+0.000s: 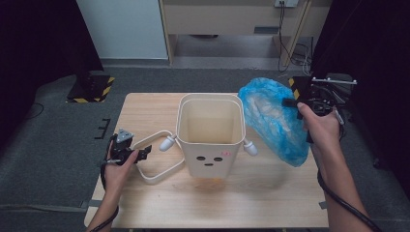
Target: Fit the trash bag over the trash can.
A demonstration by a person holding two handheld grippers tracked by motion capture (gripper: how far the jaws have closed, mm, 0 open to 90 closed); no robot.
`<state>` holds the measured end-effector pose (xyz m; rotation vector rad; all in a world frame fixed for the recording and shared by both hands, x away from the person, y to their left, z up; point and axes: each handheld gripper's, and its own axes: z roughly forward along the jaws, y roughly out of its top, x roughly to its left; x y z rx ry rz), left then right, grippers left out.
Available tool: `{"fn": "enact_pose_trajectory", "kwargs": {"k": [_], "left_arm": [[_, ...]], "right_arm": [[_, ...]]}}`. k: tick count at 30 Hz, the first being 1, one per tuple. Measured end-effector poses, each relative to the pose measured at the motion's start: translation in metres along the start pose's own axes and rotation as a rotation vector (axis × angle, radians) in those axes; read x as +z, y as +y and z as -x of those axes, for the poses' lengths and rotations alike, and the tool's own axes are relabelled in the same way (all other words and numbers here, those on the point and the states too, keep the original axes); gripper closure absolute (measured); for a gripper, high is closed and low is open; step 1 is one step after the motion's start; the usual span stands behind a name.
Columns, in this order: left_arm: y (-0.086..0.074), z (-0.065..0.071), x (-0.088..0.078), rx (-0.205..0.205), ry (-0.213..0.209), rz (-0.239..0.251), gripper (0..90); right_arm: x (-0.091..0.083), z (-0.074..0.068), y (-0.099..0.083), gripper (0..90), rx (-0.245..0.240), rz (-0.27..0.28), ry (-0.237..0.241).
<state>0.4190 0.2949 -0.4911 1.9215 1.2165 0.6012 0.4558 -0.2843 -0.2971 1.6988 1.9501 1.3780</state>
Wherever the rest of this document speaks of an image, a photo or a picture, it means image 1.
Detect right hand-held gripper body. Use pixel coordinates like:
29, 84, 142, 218
301, 76, 358, 128

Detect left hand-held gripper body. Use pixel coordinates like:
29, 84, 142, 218
105, 129, 143, 166

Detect blue plastic trash bag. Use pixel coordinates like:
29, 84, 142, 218
237, 76, 311, 168

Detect white bin rim ring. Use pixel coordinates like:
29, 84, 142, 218
132, 130, 187, 186

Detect white trash bin with face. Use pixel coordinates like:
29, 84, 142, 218
159, 93, 259, 179

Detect person's left hand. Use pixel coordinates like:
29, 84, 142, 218
103, 149, 140, 198

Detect person's right hand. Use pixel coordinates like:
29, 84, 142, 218
296, 101, 343, 157

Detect black curtain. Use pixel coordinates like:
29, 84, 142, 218
310, 0, 410, 194
0, 0, 104, 143

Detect beige wooden desk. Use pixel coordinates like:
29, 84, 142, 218
159, 0, 333, 67

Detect white partition panel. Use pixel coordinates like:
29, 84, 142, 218
76, 0, 169, 60

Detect black hanging power cables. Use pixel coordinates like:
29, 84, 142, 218
278, 0, 313, 73

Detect left hand-held gripper cable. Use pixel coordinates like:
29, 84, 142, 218
90, 160, 121, 232

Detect hand-held gripper cable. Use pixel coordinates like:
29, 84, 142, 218
90, 160, 121, 232
316, 168, 384, 232

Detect black floor cable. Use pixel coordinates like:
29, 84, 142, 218
24, 101, 44, 121

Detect right hand-held gripper cable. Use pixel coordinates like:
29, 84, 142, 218
316, 168, 384, 232

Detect white wall power outlet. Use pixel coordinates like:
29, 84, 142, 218
274, 0, 299, 8

